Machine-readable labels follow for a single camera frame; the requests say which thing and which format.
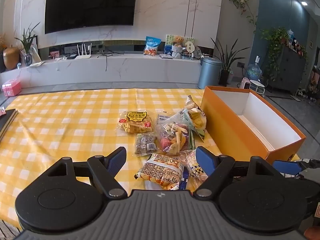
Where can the yellow biscuit packet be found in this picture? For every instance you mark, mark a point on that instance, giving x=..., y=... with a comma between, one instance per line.
x=136, y=123

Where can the grey drawer cabinet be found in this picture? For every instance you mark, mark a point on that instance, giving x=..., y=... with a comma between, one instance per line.
x=290, y=70

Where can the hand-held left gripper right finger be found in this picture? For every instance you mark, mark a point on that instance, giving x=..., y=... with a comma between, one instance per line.
x=203, y=160

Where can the blue-grey trash can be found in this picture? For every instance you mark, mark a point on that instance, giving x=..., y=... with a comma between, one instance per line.
x=209, y=73

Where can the glass vase with plant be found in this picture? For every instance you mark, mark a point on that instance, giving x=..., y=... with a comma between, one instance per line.
x=27, y=52

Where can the black wall television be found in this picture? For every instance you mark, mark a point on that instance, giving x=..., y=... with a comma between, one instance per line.
x=90, y=5

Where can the clear puffed rice packet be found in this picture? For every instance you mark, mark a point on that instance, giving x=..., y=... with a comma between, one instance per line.
x=192, y=168

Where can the yellow chips bag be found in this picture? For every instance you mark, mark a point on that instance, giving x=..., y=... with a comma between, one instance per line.
x=196, y=121

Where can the green printed box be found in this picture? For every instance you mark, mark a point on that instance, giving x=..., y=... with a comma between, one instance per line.
x=168, y=43

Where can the dark nut packet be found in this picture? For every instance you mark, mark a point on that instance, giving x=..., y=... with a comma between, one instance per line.
x=145, y=143

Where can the white router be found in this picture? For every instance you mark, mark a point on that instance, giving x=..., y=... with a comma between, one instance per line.
x=83, y=55

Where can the pink box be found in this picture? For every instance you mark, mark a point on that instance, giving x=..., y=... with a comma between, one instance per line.
x=11, y=87

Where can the white marble television cabinet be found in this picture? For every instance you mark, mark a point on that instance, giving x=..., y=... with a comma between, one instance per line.
x=125, y=70

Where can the orange cardboard box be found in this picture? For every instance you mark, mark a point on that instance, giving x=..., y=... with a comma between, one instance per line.
x=232, y=135

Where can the tall-leaf potted plant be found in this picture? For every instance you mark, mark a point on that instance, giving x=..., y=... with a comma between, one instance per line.
x=225, y=65

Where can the hanging vine plant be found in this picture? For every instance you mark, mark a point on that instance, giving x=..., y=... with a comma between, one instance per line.
x=241, y=3

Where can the teddy bear bouquet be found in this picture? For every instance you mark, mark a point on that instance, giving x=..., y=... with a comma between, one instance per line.
x=178, y=47

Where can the blue water jug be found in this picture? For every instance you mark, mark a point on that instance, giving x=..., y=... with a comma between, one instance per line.
x=254, y=71

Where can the white round fan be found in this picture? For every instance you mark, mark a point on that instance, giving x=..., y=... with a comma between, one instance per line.
x=189, y=47

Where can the blue snack bag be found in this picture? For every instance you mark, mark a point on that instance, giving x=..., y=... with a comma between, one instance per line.
x=152, y=46

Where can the dark notebook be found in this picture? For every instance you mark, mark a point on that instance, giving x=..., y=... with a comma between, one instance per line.
x=6, y=123

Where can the trailing pothos plant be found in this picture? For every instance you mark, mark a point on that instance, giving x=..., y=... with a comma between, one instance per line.
x=275, y=42

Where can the pink heater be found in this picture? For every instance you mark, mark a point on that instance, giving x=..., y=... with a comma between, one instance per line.
x=245, y=83

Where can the clear mixed dried fruit packet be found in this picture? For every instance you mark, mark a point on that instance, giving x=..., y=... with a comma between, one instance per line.
x=172, y=137

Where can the orange rice cracker packet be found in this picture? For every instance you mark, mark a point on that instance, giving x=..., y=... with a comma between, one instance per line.
x=160, y=171

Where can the white round stool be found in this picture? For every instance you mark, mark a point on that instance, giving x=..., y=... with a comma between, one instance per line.
x=257, y=83

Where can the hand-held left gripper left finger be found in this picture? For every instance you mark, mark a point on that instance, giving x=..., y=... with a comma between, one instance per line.
x=117, y=158

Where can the decorative plate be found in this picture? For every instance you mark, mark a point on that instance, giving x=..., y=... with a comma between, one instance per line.
x=198, y=52

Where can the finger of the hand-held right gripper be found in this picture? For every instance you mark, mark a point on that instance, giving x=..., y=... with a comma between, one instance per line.
x=285, y=167

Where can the brown ceramic vase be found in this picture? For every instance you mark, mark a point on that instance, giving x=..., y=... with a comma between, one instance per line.
x=10, y=58

